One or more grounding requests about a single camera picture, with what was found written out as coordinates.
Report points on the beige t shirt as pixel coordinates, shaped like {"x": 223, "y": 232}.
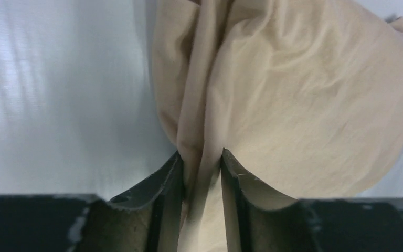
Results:
{"x": 307, "y": 95}

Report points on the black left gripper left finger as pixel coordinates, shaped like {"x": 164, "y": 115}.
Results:
{"x": 146, "y": 217}

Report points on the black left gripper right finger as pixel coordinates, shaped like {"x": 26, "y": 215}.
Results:
{"x": 259, "y": 218}

